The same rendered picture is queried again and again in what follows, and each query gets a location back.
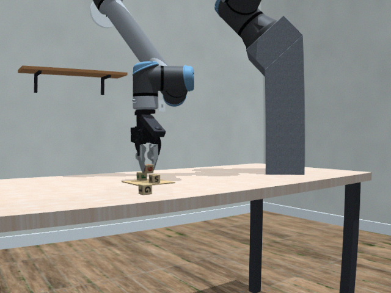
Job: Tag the tan square mat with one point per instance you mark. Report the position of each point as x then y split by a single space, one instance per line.
136 182

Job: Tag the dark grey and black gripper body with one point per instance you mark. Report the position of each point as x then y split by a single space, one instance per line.
145 136

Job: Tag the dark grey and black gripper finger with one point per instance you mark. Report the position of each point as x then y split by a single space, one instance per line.
154 150
141 149

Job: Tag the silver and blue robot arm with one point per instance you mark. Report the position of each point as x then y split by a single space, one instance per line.
149 77

